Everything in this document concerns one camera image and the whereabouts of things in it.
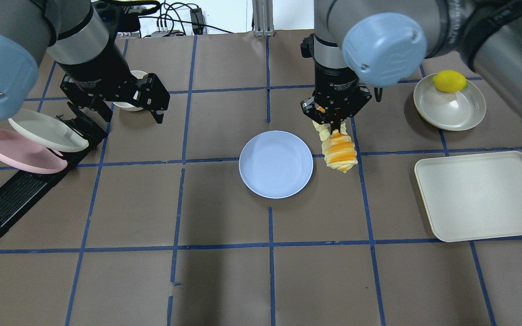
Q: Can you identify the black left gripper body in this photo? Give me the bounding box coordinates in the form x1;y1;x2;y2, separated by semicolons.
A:
60;45;170;109

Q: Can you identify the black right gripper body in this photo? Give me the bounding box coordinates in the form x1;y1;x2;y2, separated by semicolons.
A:
300;61;372;125

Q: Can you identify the orange striped bread roll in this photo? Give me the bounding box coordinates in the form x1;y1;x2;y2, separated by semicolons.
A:
312;121;358;173

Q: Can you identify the light blue plate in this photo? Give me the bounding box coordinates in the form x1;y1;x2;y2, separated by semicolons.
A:
238;130;314;199

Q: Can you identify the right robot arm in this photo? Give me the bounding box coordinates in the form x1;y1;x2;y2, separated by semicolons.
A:
300;0;522;130

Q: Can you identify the beige plate in rack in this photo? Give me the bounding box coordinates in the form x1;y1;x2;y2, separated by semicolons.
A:
8;109;89;153

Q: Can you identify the pink plate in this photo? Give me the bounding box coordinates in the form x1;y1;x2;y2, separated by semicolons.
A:
0;129;68;175

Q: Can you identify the black plate rack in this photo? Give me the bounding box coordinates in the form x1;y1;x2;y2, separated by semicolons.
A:
0;103;108;238

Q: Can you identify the beige round plate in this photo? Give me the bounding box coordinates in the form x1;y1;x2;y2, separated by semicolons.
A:
413;74;487;131

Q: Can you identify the beige bowl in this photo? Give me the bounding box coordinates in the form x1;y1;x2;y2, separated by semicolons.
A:
112;70;149;112

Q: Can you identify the yellow lemon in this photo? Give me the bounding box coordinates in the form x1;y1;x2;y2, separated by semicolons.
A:
432;70;468;93

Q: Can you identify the white rectangular tray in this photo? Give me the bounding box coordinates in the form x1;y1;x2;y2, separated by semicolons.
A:
414;151;522;243

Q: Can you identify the aluminium frame post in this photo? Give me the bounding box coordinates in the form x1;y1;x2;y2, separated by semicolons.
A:
252;0;274;37

